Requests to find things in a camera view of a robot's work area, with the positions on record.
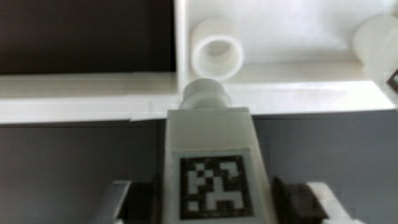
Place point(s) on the white square tabletop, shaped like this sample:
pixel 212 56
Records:
pixel 278 42

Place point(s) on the white table leg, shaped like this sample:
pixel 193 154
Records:
pixel 216 184
pixel 376 49

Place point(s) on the white L-shaped obstacle wall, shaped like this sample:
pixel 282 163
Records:
pixel 134 96

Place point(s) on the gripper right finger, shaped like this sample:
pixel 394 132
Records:
pixel 308 204

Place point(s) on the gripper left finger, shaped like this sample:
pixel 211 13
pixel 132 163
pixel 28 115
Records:
pixel 129 205

